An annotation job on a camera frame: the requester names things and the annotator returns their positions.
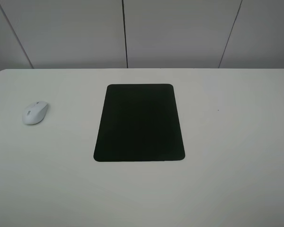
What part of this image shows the white computer mouse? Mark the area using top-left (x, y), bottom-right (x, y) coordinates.
top-left (22, 101), bottom-right (49, 125)

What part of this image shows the black mouse pad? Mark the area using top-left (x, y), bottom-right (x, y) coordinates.
top-left (93, 84), bottom-right (185, 162)

